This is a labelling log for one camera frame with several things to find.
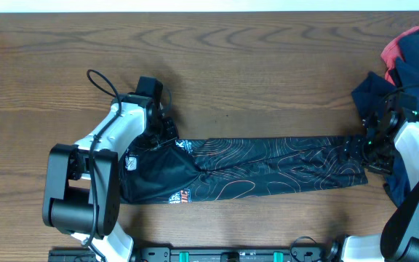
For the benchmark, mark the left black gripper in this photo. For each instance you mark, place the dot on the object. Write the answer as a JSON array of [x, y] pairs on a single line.
[[166, 130]]

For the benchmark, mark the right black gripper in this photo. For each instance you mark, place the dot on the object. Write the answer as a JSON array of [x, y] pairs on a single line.
[[353, 149]]

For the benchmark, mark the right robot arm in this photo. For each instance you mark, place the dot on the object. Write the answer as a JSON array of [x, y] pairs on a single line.
[[392, 129]]

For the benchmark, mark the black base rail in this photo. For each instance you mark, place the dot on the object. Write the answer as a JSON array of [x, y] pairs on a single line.
[[301, 254]]

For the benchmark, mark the navy blue garment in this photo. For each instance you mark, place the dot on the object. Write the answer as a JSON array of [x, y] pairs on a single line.
[[367, 95]]

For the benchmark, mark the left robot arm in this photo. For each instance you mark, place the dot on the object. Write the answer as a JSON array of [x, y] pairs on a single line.
[[82, 191]]

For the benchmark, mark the red garment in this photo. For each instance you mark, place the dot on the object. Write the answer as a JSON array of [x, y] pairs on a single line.
[[392, 51]]

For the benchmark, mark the black printed cycling jersey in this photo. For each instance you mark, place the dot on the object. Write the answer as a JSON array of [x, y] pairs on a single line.
[[186, 171]]

